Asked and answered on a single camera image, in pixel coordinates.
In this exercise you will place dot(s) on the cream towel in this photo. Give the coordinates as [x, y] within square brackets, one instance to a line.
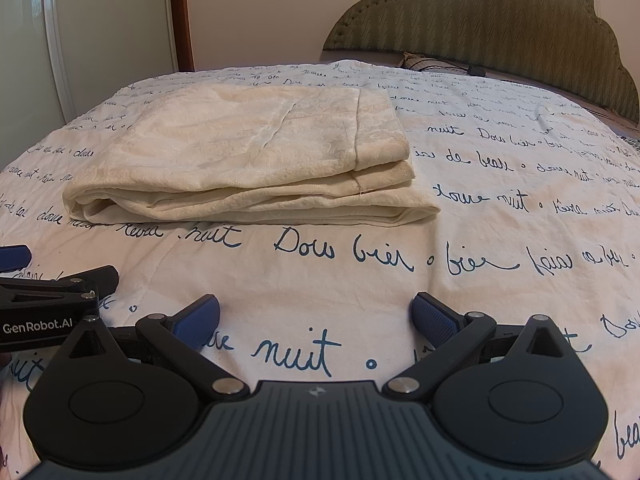
[240, 155]

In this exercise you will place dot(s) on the striped pillow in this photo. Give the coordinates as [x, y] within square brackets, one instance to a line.
[430, 62]

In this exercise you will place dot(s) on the green quilted headboard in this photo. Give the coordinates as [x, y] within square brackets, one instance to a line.
[500, 10]

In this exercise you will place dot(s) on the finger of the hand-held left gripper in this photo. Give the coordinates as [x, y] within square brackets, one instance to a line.
[95, 277]
[15, 257]

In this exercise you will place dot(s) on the white floral wardrobe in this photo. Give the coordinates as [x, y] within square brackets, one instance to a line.
[75, 35]

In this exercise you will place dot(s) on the brown wooden trim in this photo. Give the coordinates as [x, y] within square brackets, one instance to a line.
[181, 10]

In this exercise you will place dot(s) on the small black object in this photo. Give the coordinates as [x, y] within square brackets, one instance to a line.
[477, 70]

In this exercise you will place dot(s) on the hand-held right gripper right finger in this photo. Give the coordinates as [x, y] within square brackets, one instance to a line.
[434, 317]

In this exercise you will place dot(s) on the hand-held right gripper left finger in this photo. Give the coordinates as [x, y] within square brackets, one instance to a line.
[197, 317]

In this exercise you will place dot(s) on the white printed blanket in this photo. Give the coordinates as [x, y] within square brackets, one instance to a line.
[325, 280]

